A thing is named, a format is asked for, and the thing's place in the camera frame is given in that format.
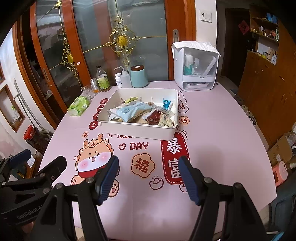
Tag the beige noodle cake packet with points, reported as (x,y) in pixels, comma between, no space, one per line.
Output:
(140,120)

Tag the wooden cabinet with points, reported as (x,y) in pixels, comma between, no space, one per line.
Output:
(268,90)

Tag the red lid floor container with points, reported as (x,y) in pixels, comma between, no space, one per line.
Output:
(34,138)

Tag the white squeeze wash bottle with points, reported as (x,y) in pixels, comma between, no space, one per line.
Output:
(125,78)

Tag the pink piggy bank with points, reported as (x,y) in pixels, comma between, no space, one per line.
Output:
(280,173)

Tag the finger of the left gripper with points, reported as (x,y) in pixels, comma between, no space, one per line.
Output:
(7,165)
(53,170)

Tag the glass bottle green label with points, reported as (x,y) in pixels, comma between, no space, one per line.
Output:
(102,79)

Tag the white plastic storage bin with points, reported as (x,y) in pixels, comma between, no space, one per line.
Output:
(142,113)

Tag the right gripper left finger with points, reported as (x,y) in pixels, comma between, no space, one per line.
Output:
(92,192)

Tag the white dispenser box appliance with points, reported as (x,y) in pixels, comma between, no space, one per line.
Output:
(195,65)

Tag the green wet wipes pack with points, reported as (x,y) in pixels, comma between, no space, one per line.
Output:
(79,106)

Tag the teal canister brown lid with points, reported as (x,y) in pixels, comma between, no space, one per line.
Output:
(138,76)

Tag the brown white chocolate packet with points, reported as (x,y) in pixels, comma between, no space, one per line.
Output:
(154,118)

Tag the clear drinking glass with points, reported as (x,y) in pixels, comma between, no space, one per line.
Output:
(88,92)

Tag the small green snack packet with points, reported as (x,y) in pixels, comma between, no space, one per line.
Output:
(130,100)

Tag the cardboard box on floor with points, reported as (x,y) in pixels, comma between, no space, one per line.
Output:
(281,151)

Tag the small white pill bottle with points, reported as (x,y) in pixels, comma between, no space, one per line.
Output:
(118,80)

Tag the light blue snack bag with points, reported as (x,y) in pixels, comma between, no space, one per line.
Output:
(136,108)

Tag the small blue candy packet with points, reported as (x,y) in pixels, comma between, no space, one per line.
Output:
(166,104)

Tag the small silver tin can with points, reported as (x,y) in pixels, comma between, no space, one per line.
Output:
(94,85)

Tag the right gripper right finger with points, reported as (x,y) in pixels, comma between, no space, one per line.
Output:
(204,192)

